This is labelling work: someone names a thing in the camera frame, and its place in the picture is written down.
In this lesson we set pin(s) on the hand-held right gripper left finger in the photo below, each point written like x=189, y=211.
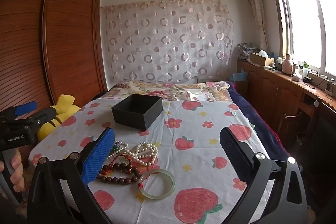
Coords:
x=97, y=158

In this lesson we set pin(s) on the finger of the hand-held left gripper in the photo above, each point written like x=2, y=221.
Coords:
x=47, y=115
x=26, y=107

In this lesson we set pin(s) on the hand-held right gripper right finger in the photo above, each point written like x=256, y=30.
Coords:
x=233, y=150

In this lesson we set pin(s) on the pearl and bead jewellery pile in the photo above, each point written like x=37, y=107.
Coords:
x=115, y=180

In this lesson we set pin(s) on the black cardboard box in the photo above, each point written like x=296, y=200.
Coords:
x=147, y=112

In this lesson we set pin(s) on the pale green jade bangle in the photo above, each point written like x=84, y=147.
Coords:
x=173, y=184

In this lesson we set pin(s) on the person's left hand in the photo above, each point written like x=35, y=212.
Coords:
x=17, y=174

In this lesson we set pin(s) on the yellow plush toy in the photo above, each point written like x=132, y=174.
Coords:
x=65, y=108

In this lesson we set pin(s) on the strawberry print bedsheet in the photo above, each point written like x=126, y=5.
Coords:
x=199, y=140

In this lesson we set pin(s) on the navy blue blanket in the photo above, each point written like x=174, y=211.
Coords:
x=249, y=108

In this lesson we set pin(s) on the wooden chair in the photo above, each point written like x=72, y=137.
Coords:
x=291, y=119

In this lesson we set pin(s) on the long wooden cabinet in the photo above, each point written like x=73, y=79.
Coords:
x=273, y=92

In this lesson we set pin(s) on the blue bag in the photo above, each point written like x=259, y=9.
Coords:
x=240, y=76

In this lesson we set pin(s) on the brown wooden wardrobe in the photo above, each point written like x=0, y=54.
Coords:
x=65, y=43

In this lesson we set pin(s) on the floral quilt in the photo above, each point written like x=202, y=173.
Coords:
x=157, y=88

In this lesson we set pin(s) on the open cardboard box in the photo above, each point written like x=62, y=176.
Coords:
x=258, y=59

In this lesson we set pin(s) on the white tissue box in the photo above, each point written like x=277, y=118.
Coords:
x=296, y=76

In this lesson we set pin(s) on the stack of folded clothes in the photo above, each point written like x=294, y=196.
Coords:
x=248, y=50

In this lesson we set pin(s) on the small black device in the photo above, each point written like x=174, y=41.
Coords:
x=307, y=79

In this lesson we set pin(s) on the green cap bottle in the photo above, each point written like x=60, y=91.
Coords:
x=305, y=70

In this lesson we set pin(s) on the beige window curtain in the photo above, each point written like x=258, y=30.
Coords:
x=256, y=8

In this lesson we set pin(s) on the window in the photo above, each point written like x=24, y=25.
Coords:
x=307, y=22

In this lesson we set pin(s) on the wall socket strip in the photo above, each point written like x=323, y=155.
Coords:
x=203, y=80

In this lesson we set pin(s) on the circle pattern wall curtain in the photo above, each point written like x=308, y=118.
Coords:
x=168, y=43

